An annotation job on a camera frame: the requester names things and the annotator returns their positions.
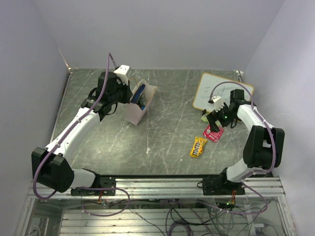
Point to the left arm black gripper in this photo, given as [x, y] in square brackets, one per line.
[128, 93]

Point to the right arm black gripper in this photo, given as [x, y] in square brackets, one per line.
[212, 117]

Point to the green snack packet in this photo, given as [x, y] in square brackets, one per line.
[204, 117]

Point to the blue Burts chips bag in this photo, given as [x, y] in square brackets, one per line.
[138, 93]

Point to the white paper bag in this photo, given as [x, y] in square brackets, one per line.
[133, 113]

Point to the red snack packet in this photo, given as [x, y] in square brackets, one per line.
[211, 135]

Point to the yellow M&M's packet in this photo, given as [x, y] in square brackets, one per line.
[198, 147]

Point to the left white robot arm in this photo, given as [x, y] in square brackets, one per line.
[50, 165]

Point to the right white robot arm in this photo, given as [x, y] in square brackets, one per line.
[264, 146]

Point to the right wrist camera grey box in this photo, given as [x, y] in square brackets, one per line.
[218, 103]

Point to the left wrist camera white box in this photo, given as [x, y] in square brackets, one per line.
[122, 72]

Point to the whiteboard with yellow frame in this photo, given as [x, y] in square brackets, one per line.
[206, 85]

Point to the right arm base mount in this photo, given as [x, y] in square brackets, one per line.
[219, 185]

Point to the aluminium frame rail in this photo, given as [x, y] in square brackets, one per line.
[187, 188]

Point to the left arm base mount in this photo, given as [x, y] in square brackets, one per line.
[100, 181]

